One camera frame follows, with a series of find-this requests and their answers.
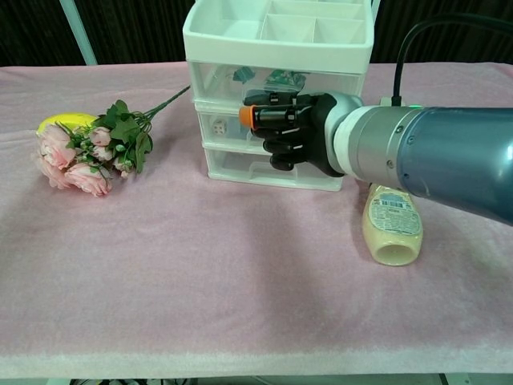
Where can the black curtain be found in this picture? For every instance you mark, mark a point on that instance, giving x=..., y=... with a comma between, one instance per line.
x=132, y=28

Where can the pink artificial flower bouquet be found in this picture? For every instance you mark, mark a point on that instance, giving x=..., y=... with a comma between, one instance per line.
x=60, y=154

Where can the cream squeeze sauce bottle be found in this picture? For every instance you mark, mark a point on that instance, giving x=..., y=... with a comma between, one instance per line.
x=393, y=232

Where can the white aluminium frame post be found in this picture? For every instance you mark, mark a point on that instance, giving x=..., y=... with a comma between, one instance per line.
x=82, y=36

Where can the small teal packet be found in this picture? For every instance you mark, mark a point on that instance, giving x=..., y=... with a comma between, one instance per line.
x=242, y=74

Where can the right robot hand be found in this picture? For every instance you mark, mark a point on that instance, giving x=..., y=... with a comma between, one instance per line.
x=312, y=132

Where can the pink tablecloth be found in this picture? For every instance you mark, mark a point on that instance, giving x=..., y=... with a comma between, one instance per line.
x=200, y=280

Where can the yellow banana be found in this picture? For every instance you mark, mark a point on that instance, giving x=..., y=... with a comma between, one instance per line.
x=60, y=119

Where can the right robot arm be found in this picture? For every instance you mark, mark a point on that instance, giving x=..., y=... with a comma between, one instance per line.
x=441, y=152

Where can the white drawer organizer box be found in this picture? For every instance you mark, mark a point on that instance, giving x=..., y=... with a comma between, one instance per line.
x=280, y=50

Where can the teal patterned card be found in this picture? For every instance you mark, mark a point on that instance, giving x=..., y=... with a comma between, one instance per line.
x=286, y=78

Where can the white dice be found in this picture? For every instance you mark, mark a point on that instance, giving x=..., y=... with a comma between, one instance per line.
x=220, y=127

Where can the clear plastic drawer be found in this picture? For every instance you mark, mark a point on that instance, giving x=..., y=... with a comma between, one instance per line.
x=236, y=168
x=208, y=80
x=236, y=132

